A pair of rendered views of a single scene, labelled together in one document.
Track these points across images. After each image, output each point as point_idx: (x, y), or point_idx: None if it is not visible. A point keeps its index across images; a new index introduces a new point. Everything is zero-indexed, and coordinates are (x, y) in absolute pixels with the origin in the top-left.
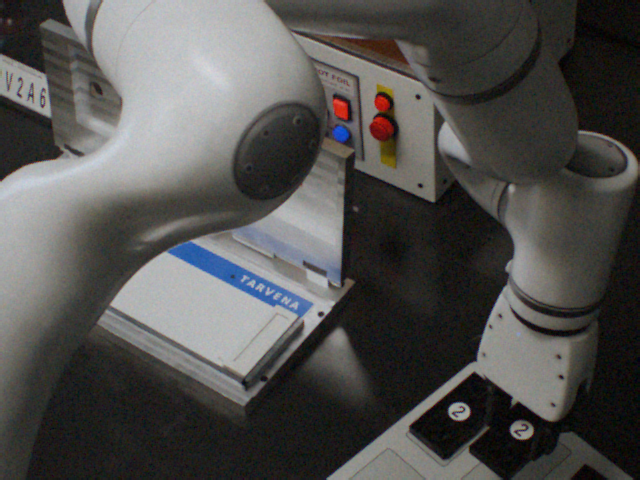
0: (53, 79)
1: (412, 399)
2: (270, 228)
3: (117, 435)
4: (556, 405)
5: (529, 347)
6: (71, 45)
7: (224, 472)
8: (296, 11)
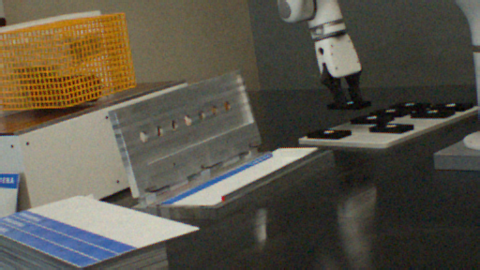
0: (128, 143)
1: (318, 146)
2: (234, 139)
3: (349, 172)
4: (358, 61)
5: (343, 46)
6: (132, 109)
7: (365, 157)
8: None
